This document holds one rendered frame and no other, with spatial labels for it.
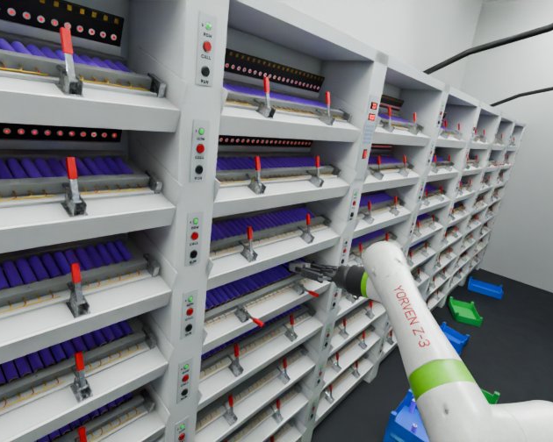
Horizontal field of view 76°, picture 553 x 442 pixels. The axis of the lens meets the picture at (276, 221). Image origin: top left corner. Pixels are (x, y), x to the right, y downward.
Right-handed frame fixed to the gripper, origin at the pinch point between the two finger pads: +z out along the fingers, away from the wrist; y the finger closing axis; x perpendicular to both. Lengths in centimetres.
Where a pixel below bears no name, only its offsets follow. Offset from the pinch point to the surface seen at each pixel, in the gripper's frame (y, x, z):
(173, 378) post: -54, -14, -3
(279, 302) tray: -13.9, -7.8, -2.6
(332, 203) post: 14.9, 21.1, -4.0
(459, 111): 155, 65, -9
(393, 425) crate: 28, -67, -25
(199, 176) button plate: -50, 34, -13
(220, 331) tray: -38.5, -8.0, -2.7
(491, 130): 225, 57, -15
